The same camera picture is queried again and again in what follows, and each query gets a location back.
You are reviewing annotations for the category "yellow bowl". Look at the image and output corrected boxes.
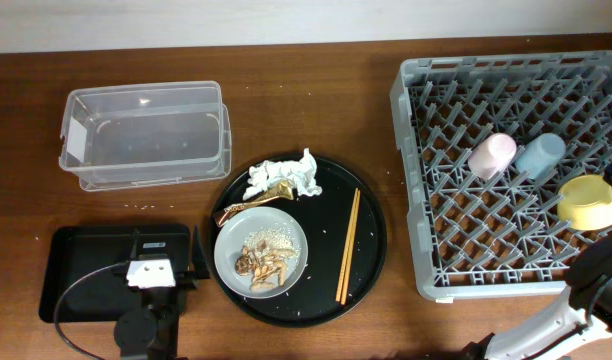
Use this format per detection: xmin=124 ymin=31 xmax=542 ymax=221
xmin=557 ymin=175 xmax=612 ymax=231

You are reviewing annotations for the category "grey plate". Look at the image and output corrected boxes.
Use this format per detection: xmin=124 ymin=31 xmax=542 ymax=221
xmin=214 ymin=207 xmax=308 ymax=299

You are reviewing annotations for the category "food scraps pile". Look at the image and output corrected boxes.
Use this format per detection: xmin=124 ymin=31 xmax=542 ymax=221
xmin=234 ymin=228 xmax=300 ymax=292

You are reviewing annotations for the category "blue plastic cup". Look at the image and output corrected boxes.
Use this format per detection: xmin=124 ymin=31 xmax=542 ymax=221
xmin=514 ymin=133 xmax=566 ymax=179

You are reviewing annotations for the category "pink plastic cup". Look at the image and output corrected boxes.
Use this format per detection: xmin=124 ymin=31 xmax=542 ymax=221
xmin=467 ymin=133 xmax=517 ymax=180

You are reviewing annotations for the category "white napkin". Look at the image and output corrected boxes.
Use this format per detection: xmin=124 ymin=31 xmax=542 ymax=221
xmin=242 ymin=148 xmax=323 ymax=200

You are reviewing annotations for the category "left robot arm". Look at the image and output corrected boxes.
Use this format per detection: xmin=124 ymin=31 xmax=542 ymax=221
xmin=113 ymin=230 xmax=210 ymax=360

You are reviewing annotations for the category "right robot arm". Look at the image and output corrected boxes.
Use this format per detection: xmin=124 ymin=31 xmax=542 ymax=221
xmin=458 ymin=163 xmax=612 ymax=359

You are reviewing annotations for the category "grey dishwasher rack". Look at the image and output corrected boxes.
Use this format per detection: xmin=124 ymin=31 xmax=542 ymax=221
xmin=390 ymin=50 xmax=612 ymax=302

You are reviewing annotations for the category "black rectangular tray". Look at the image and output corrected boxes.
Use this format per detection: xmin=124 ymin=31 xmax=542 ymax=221
xmin=38 ymin=224 xmax=189 ymax=323

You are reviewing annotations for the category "round black serving tray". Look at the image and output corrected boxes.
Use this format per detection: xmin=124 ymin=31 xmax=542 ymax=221
xmin=206 ymin=156 xmax=388 ymax=328

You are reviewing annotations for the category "clear plastic storage bin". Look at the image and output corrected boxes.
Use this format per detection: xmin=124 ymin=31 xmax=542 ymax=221
xmin=59 ymin=81 xmax=232 ymax=192

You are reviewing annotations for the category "gold coffee sachet wrapper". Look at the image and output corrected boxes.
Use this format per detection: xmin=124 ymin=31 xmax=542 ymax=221
xmin=213 ymin=180 xmax=294 ymax=227

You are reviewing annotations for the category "right wooden chopstick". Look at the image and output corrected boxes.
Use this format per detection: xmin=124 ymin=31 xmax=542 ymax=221
xmin=341 ymin=192 xmax=361 ymax=306

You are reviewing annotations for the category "wooden chopstick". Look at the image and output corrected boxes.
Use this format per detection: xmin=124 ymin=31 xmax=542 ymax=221
xmin=335 ymin=188 xmax=360 ymax=304
xmin=341 ymin=192 xmax=361 ymax=306

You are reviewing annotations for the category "left wooden chopstick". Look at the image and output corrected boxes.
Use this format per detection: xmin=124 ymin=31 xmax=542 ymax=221
xmin=335 ymin=188 xmax=360 ymax=304

